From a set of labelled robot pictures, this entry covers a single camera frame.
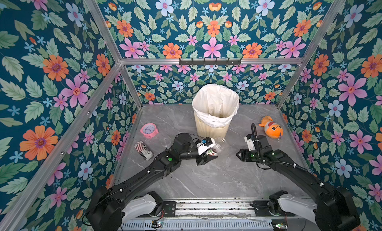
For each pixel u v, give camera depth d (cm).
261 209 73
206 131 86
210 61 93
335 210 40
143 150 91
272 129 95
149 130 102
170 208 74
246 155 73
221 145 92
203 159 63
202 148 62
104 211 39
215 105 96
